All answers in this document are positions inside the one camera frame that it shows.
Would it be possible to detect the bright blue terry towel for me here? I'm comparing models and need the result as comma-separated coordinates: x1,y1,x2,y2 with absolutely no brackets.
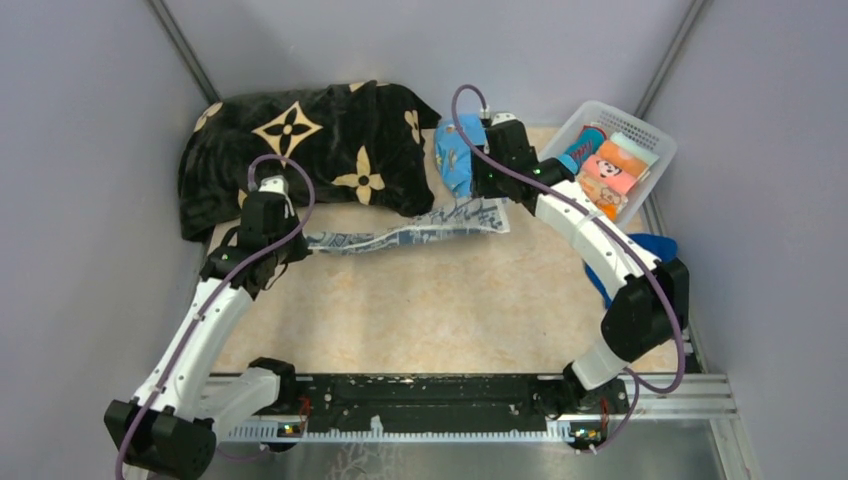
557,153,580,175

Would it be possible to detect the white blue printed towel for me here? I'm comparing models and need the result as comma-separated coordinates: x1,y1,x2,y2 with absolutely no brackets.
306,197,511,255

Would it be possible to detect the dark blue towel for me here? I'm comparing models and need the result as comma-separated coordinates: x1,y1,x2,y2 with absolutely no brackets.
583,233,678,309

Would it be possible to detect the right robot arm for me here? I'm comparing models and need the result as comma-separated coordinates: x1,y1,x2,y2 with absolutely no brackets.
471,118,689,412

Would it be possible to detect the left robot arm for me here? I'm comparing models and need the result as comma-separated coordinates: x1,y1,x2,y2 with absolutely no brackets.
104,187,316,479

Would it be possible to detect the light blue patterned cloth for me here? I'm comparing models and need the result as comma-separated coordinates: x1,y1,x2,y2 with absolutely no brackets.
434,113,486,198

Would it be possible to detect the striped rolled towel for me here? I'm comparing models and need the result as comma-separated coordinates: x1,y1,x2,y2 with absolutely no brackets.
571,125,607,162

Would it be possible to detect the pink panda rolled towel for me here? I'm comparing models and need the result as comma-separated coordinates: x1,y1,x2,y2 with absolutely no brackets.
581,154,638,195

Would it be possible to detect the white plastic basket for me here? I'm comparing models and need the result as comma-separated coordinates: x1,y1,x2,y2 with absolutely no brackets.
539,100,677,226

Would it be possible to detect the orange bear rolled towel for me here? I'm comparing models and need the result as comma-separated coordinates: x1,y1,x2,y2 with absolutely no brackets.
577,173,628,222

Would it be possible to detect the black blanket with beige flowers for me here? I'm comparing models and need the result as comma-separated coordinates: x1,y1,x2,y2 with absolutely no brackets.
177,80,441,241

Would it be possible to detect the mint green rolled towel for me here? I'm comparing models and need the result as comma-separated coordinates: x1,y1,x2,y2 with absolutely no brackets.
610,132,660,166

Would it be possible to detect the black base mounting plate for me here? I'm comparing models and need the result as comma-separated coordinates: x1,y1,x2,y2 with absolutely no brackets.
235,373,631,436

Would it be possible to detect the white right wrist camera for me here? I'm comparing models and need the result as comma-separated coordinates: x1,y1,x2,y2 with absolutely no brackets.
481,111,518,129

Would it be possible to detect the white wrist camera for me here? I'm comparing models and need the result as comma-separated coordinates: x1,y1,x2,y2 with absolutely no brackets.
481,111,518,129
258,175,296,218

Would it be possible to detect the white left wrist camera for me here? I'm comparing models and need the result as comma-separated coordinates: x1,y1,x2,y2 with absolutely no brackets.
258,175,296,218

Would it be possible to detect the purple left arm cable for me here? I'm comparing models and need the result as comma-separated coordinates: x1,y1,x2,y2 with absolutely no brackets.
113,154,317,480

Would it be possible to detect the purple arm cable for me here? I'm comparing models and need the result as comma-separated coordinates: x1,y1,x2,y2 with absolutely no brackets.
113,154,317,480
451,84,686,456

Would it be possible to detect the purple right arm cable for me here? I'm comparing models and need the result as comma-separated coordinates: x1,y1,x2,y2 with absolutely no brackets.
451,84,686,456

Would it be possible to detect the aluminium frame rail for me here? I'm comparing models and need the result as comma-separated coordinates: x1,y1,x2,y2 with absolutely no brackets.
203,374,738,449

